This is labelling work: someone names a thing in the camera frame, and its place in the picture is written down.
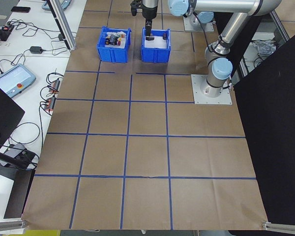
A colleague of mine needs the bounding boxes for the blue bin with white liner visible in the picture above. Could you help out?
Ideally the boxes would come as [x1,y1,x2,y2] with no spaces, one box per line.
[140,27,172,63]

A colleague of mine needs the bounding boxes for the blue bin with battery pile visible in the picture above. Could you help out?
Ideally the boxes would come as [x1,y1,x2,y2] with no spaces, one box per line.
[96,26,133,64]

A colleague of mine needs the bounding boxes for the white liner sheet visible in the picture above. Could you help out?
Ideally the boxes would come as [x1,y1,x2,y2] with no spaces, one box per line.
[144,35,168,49]

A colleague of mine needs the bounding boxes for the light blue teach pendant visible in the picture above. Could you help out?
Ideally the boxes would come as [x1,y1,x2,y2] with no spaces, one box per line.
[41,0,73,12]
[0,63,37,99]

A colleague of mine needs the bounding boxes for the black smartphone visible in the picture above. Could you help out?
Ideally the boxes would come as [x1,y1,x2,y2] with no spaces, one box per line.
[10,6,31,13]

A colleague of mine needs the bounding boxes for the crumpled grey plastic sheet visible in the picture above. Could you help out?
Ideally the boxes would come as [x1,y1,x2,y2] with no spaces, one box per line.
[250,39,278,58]

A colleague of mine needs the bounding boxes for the black monitor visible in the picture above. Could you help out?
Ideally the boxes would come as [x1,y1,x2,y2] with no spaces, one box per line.
[0,80,26,148]

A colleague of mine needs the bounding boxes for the grey flat plate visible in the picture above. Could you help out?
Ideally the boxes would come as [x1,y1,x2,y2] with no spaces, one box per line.
[3,144,28,160]

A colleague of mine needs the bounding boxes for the black board panel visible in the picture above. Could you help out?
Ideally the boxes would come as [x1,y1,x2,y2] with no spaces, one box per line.
[3,169,36,219]

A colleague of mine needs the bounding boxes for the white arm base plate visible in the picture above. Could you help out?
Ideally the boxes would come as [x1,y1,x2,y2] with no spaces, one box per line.
[183,15,216,32]
[191,74,233,106]

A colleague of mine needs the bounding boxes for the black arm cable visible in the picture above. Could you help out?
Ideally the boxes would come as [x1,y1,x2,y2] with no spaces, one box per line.
[183,9,223,50]

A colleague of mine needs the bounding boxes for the aluminium camera post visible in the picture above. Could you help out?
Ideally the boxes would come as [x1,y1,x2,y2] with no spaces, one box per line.
[44,0,77,52]

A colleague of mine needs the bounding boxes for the aluminium frame bar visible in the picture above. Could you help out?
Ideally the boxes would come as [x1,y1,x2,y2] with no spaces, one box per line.
[269,11,291,41]
[237,59,251,80]

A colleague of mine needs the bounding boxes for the red black cable hub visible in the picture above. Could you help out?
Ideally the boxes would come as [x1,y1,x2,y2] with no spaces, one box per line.
[44,97,57,111]
[48,78,62,93]

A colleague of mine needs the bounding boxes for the black frame cover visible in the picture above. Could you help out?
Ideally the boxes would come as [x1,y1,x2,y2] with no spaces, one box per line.
[212,11,295,236]

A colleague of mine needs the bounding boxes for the black stand base plate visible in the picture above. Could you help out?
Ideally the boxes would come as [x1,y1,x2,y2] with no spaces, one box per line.
[0,163,19,181]

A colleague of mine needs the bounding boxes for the aluminium table corner rail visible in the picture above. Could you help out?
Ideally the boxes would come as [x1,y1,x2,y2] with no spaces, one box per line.
[262,221,295,233]
[0,220,28,233]

